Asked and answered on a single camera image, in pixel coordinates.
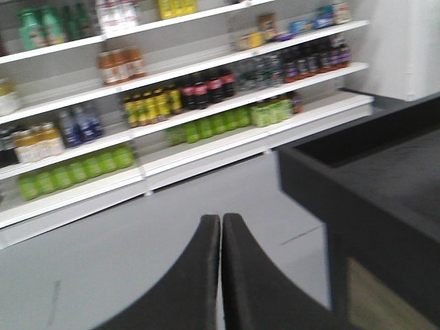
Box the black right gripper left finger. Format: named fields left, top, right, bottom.
left=96, top=214, right=220, bottom=329

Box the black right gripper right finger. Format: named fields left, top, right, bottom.
left=221, top=213, right=354, bottom=329

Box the black wooden produce stand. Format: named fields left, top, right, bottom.
left=278, top=98, right=439, bottom=329

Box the green bottles row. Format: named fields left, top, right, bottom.
left=16, top=92, right=303, bottom=201

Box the white store shelf unit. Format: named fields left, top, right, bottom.
left=1, top=1, right=373, bottom=248

